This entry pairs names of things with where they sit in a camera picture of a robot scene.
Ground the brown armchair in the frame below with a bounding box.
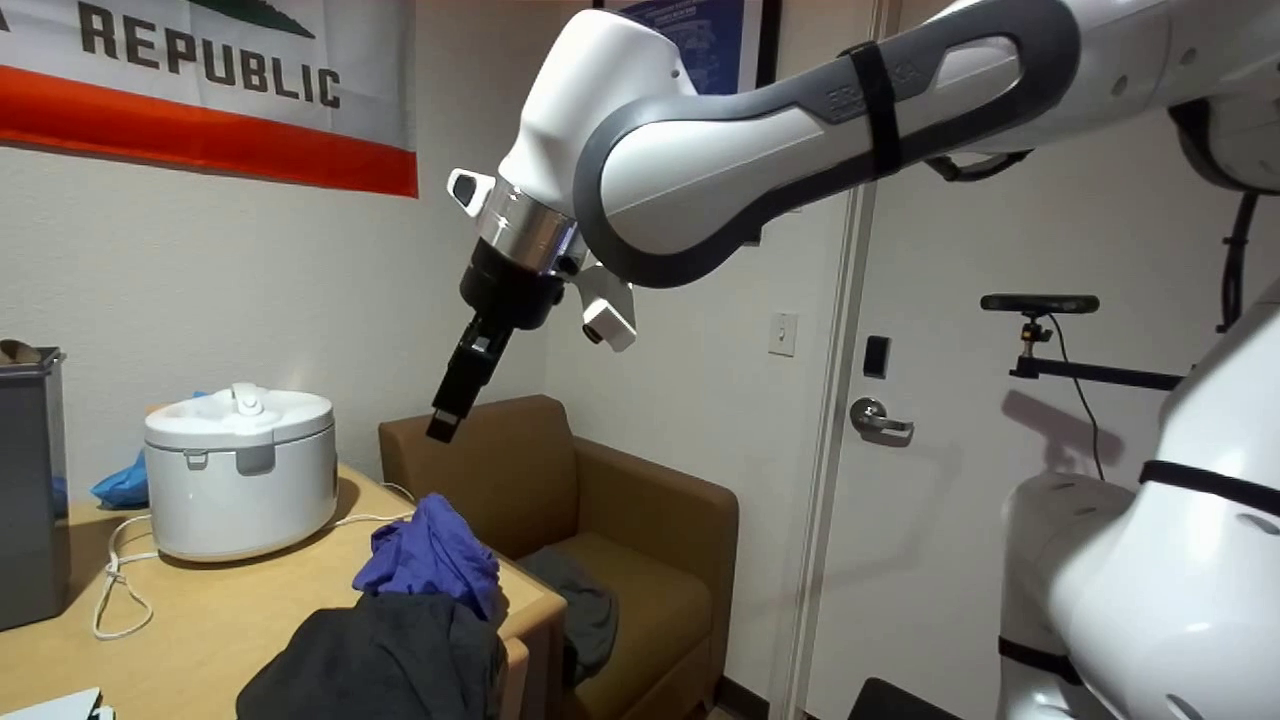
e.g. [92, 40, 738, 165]
[375, 390, 744, 720]

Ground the dark grey jacket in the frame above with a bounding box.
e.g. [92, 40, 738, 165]
[235, 589, 511, 720]

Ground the blue crumpled cloth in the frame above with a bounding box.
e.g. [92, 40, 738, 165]
[86, 442, 152, 513]

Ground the white rice cooker cable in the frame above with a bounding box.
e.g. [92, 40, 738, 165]
[84, 513, 164, 649]

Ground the purple cloth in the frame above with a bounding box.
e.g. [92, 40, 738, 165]
[346, 493, 511, 622]

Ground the black framed blue poster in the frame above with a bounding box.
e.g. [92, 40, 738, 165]
[602, 0, 782, 97]

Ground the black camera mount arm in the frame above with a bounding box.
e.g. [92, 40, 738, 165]
[1008, 312, 1188, 395]

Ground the tall grey bin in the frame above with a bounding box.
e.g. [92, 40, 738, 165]
[0, 339, 73, 631]

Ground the white rice cooker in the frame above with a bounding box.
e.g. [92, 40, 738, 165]
[140, 381, 340, 567]

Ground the wooden table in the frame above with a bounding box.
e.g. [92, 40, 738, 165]
[0, 460, 572, 720]

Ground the California Republic flag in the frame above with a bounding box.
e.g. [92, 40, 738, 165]
[0, 0, 421, 200]

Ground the white door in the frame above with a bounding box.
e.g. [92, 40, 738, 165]
[794, 133, 1203, 720]

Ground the white light switch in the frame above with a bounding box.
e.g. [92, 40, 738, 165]
[763, 308, 805, 360]

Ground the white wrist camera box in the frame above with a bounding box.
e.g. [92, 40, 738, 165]
[575, 264, 641, 357]

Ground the grey crumpled cloth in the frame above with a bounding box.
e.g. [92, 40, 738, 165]
[516, 547, 618, 687]

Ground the black stereo camera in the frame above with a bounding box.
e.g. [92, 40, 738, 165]
[974, 290, 1105, 318]

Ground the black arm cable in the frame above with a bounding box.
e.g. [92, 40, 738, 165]
[922, 143, 1268, 335]

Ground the silver door lever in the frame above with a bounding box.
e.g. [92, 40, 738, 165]
[848, 395, 919, 450]

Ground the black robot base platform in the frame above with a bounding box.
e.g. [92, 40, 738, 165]
[848, 677, 955, 720]

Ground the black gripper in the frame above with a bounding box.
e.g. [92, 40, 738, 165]
[423, 243, 572, 449]

